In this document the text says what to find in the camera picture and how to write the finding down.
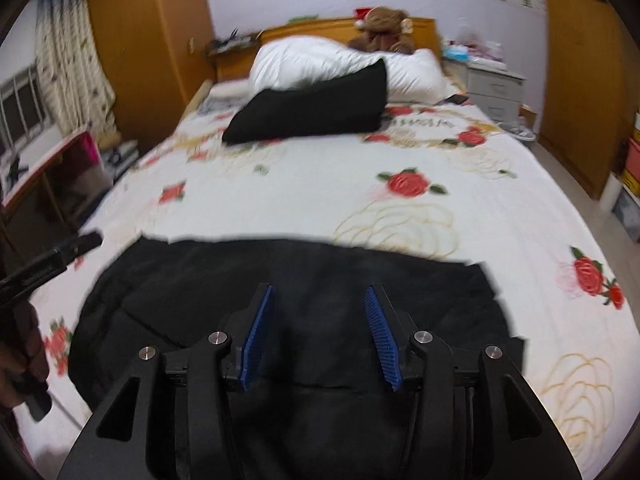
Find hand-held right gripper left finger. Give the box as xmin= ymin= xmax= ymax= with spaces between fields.
xmin=57 ymin=282 xmax=276 ymax=480

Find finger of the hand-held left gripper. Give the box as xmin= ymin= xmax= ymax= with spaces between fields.
xmin=47 ymin=231 xmax=104 ymax=273

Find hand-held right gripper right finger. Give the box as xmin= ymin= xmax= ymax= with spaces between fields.
xmin=364 ymin=284 xmax=583 ymax=480

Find black pants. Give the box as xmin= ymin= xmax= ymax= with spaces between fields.
xmin=67 ymin=235 xmax=526 ymax=480

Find person's left hand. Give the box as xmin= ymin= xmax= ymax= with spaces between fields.
xmin=0 ymin=305 xmax=51 ymax=406

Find desk with pink edge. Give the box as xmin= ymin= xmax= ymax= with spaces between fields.
xmin=0 ymin=130 xmax=113 ymax=241

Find bed with floral sheet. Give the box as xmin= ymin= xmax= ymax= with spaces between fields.
xmin=30 ymin=77 xmax=636 ymax=480

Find patterned curtain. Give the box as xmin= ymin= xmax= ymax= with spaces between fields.
xmin=35 ymin=0 xmax=121 ymax=146

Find wooden wardrobe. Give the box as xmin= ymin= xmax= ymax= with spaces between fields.
xmin=84 ymin=0 xmax=217 ymax=148

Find black pillow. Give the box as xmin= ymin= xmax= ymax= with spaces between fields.
xmin=221 ymin=58 xmax=390 ymax=145

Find white slipper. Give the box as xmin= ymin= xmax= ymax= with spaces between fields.
xmin=500 ymin=120 xmax=538 ymax=141

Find dark small clutter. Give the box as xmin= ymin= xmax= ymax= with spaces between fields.
xmin=205 ymin=30 xmax=261 ymax=56

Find white nightstand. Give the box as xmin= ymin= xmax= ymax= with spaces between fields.
xmin=465 ymin=57 xmax=528 ymax=123

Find white duvet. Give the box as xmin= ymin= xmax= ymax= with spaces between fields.
xmin=248 ymin=37 xmax=458 ymax=103

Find stack of colourful boxes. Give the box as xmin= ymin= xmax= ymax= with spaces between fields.
xmin=602 ymin=110 xmax=640 ymax=241

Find pile of toiletries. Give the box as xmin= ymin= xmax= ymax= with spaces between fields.
xmin=442 ymin=30 xmax=503 ymax=61

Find brown teddy bear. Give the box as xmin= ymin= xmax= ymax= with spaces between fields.
xmin=347 ymin=6 xmax=416 ymax=55

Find wooden headboard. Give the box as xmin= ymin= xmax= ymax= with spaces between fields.
xmin=207 ymin=16 xmax=441 ymax=81

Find wooden door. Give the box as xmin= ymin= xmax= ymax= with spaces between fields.
xmin=537 ymin=0 xmax=640 ymax=201

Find window with white frame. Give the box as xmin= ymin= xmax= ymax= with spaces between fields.
xmin=0 ymin=62 xmax=51 ymax=151

